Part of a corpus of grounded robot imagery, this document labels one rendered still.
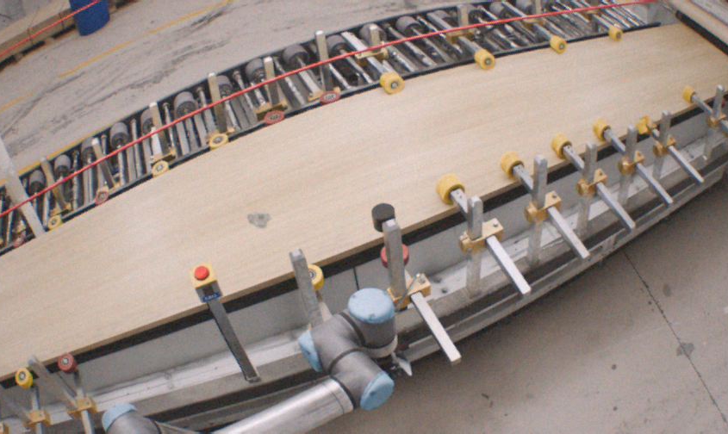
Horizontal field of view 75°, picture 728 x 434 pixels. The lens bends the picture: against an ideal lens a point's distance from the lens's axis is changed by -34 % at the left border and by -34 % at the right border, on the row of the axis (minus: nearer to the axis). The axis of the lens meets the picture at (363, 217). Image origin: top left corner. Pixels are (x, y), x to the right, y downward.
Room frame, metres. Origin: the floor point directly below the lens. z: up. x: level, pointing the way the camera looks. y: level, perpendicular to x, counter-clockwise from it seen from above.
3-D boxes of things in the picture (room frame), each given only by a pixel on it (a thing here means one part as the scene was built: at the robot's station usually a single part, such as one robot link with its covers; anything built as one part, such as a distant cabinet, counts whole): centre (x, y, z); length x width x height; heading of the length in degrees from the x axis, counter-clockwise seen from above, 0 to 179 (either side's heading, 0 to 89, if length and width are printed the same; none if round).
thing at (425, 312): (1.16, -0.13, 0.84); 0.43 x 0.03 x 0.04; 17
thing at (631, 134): (1.55, -1.02, 0.90); 0.04 x 0.04 x 0.48; 17
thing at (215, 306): (1.11, 0.43, 0.93); 0.05 x 0.05 x 0.45; 17
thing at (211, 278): (1.11, 0.42, 1.18); 0.07 x 0.07 x 0.08; 17
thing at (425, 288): (1.26, -0.09, 0.85); 0.14 x 0.06 x 0.05; 107
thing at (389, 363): (0.88, 0.01, 1.08); 0.09 x 0.08 x 0.12; 13
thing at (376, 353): (0.89, 0.01, 1.16); 0.10 x 0.09 x 0.05; 103
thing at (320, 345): (0.82, 0.11, 1.25); 0.12 x 0.12 x 0.09; 30
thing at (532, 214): (1.41, -0.56, 0.95); 0.14 x 0.06 x 0.05; 107
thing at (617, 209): (1.47, -0.83, 0.95); 0.50 x 0.04 x 0.04; 17
